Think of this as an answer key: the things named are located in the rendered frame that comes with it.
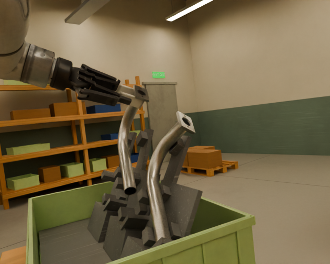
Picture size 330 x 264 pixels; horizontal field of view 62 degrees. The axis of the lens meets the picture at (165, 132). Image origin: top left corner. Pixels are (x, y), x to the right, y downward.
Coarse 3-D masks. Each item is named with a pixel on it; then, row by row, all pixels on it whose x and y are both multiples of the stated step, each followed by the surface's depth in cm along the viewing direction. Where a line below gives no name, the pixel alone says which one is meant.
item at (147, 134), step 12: (144, 132) 80; (144, 144) 79; (144, 156) 78; (144, 168) 78; (144, 180) 74; (132, 204) 77; (108, 228) 73; (108, 240) 71; (120, 240) 64; (108, 252) 69; (120, 252) 63
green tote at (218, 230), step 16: (64, 192) 96; (80, 192) 98; (96, 192) 101; (32, 208) 82; (48, 208) 94; (64, 208) 96; (80, 208) 98; (208, 208) 68; (224, 208) 62; (32, 224) 65; (48, 224) 94; (208, 224) 69; (224, 224) 52; (240, 224) 53; (32, 240) 55; (176, 240) 48; (192, 240) 48; (208, 240) 50; (224, 240) 52; (240, 240) 54; (32, 256) 48; (128, 256) 44; (144, 256) 44; (160, 256) 46; (176, 256) 47; (192, 256) 49; (208, 256) 50; (224, 256) 52; (240, 256) 53
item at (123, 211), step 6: (138, 174) 77; (120, 180) 76; (138, 180) 76; (120, 186) 76; (138, 204) 69; (144, 204) 69; (120, 210) 68; (126, 210) 69; (132, 210) 70; (138, 210) 68; (144, 210) 68; (120, 216) 67
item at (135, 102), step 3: (120, 93) 71; (123, 93) 71; (126, 93) 72; (126, 96) 72; (129, 96) 72; (132, 96) 72; (132, 99) 73; (135, 99) 73; (132, 102) 73; (135, 102) 74; (138, 102) 74; (141, 102) 74; (132, 105) 74; (135, 105) 74; (138, 105) 74; (141, 105) 75
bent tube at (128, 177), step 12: (144, 96) 73; (132, 108) 76; (132, 120) 79; (120, 132) 78; (120, 144) 76; (120, 156) 73; (120, 168) 70; (132, 168) 70; (132, 180) 66; (132, 192) 66
